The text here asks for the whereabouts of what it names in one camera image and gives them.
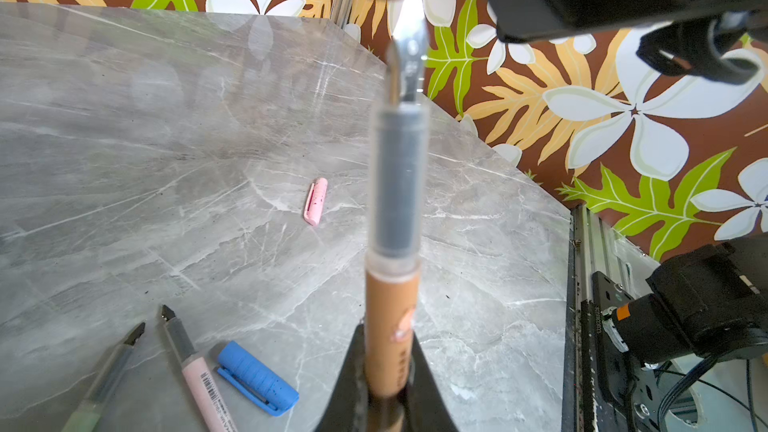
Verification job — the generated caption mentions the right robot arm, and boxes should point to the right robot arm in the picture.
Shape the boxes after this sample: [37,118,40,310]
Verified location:
[467,0,767,362]

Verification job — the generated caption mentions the green pen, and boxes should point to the green pen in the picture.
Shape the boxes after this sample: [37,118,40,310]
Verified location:
[62,322,146,432]

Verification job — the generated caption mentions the blue pen cap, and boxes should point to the blue pen cap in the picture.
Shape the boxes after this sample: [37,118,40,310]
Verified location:
[217,341,300,417]

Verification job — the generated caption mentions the pink pen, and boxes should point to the pink pen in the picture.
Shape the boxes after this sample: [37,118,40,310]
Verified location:
[160,304,238,432]

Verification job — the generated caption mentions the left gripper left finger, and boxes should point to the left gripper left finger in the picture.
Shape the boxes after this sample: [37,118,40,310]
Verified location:
[315,323,368,432]

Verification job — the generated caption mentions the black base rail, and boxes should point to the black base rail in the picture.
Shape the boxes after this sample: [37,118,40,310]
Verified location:
[563,203,697,432]

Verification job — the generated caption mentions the pink pen cap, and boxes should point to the pink pen cap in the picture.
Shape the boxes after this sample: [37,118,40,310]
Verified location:
[303,177,328,226]

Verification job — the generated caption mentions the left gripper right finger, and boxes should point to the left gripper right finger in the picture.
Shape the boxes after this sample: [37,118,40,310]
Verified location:
[407,336,458,432]

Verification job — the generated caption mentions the brown pen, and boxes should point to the brown pen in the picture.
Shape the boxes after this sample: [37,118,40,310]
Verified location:
[363,0,429,431]

